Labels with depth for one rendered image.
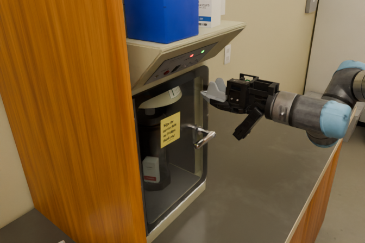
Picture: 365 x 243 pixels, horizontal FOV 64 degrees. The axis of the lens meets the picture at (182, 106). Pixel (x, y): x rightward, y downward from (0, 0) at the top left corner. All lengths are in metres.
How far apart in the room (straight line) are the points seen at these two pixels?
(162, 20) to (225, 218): 0.65
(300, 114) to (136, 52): 0.37
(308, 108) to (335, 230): 1.80
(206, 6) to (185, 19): 0.13
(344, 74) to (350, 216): 1.85
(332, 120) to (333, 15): 2.94
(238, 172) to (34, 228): 0.70
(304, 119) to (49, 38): 0.53
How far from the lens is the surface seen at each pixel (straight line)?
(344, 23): 3.55
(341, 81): 0.80
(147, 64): 0.52
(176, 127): 0.76
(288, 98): 0.69
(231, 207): 1.00
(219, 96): 0.76
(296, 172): 1.19
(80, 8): 0.50
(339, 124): 0.66
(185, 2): 0.55
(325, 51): 3.63
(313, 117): 0.67
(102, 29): 0.46
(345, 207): 2.61
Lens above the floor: 1.62
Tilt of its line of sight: 24 degrees down
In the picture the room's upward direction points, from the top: 1 degrees counter-clockwise
